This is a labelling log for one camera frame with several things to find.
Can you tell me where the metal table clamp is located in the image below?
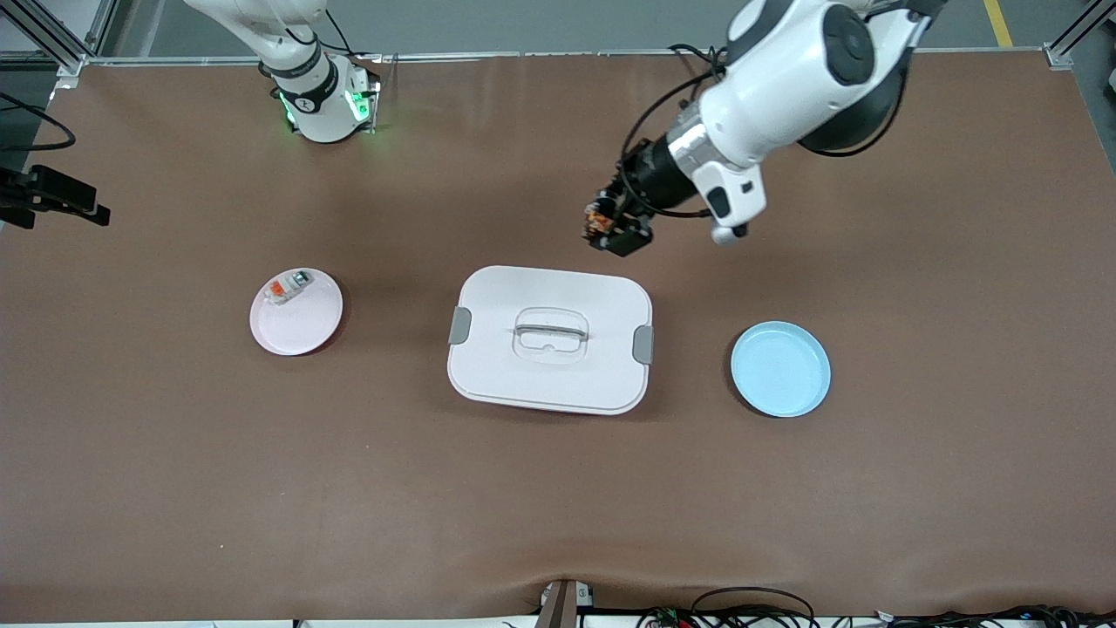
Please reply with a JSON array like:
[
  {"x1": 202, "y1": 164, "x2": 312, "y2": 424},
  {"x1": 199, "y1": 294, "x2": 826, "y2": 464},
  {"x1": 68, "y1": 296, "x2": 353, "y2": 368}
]
[{"x1": 536, "y1": 578, "x2": 595, "y2": 628}]

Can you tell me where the white and orange switch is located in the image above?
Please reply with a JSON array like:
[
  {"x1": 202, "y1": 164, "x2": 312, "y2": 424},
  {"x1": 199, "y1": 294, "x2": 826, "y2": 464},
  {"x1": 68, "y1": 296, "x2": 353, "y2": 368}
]
[{"x1": 265, "y1": 271, "x2": 313, "y2": 306}]

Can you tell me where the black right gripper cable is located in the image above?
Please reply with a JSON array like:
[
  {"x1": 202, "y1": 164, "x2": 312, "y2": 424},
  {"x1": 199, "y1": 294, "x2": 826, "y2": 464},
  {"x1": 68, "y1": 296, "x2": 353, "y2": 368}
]
[{"x1": 0, "y1": 92, "x2": 77, "y2": 154}]

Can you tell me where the black arm base cable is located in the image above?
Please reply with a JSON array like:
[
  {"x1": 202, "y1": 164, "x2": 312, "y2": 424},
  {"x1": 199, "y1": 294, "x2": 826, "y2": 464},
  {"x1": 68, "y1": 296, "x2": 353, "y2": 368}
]
[
  {"x1": 292, "y1": 9, "x2": 384, "y2": 62},
  {"x1": 669, "y1": 44, "x2": 729, "y2": 71}
]

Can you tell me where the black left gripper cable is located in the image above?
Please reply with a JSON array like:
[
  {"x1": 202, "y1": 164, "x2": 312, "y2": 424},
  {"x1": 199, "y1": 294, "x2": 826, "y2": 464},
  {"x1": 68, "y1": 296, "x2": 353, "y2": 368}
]
[{"x1": 617, "y1": 44, "x2": 912, "y2": 219}]

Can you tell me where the aluminium frame post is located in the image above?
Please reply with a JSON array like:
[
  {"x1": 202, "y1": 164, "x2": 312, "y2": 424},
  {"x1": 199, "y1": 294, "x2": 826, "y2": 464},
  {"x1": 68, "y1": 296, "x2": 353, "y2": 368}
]
[
  {"x1": 0, "y1": 0, "x2": 119, "y2": 78},
  {"x1": 1044, "y1": 0, "x2": 1116, "y2": 71}
]

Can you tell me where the pink round plate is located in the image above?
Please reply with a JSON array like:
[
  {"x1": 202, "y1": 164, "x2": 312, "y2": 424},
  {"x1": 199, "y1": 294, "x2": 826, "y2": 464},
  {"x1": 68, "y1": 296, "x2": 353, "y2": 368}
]
[{"x1": 249, "y1": 268, "x2": 344, "y2": 357}]

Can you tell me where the black left arm base cable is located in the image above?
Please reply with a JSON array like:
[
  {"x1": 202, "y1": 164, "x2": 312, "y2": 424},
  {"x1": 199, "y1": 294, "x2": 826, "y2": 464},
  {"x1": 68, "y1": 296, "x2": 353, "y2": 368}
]
[{"x1": 669, "y1": 44, "x2": 729, "y2": 71}]

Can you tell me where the black right arm base cable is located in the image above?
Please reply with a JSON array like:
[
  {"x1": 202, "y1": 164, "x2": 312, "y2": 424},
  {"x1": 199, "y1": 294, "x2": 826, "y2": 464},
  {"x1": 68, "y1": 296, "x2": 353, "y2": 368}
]
[{"x1": 292, "y1": 9, "x2": 384, "y2": 62}]

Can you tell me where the black cable bundle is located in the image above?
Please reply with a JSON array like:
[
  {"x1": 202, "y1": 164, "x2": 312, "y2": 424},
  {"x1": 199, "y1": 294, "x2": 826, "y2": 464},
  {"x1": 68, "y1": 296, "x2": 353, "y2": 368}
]
[{"x1": 636, "y1": 587, "x2": 1116, "y2": 628}]

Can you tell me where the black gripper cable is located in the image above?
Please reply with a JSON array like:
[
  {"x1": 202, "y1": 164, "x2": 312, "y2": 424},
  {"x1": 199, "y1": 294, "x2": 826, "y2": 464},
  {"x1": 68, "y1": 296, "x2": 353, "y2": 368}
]
[
  {"x1": 617, "y1": 44, "x2": 912, "y2": 219},
  {"x1": 0, "y1": 92, "x2": 77, "y2": 154}
]

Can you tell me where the white lidded storage box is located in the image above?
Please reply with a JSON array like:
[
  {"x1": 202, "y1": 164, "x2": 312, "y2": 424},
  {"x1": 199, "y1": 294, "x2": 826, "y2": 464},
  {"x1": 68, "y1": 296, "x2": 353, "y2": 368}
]
[{"x1": 446, "y1": 265, "x2": 655, "y2": 416}]

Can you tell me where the light blue round plate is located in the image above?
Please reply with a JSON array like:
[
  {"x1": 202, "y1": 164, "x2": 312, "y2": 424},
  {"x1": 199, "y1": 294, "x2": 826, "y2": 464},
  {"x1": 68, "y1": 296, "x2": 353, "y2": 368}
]
[{"x1": 730, "y1": 320, "x2": 832, "y2": 419}]

